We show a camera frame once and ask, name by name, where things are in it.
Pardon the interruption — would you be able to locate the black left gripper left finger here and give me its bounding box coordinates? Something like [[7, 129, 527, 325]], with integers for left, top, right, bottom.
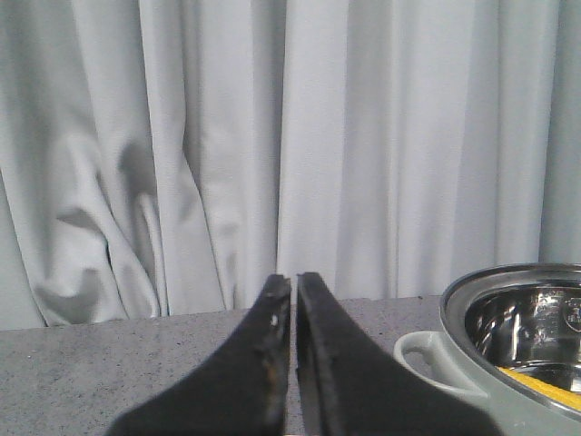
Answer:
[[108, 274, 291, 435]]

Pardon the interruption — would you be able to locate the white pleated curtain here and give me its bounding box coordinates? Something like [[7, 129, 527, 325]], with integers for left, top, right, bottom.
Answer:
[[1, 1, 580, 329]]

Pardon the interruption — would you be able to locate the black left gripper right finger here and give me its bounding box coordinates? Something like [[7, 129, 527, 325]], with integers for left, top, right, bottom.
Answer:
[[296, 272, 500, 435]]

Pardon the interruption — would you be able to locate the pale green electric cooking pot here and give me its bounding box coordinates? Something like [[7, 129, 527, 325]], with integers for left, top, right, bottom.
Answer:
[[393, 263, 580, 435]]

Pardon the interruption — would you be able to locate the yellow corn cob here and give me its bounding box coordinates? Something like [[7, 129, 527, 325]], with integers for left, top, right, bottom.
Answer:
[[498, 367, 581, 411]]

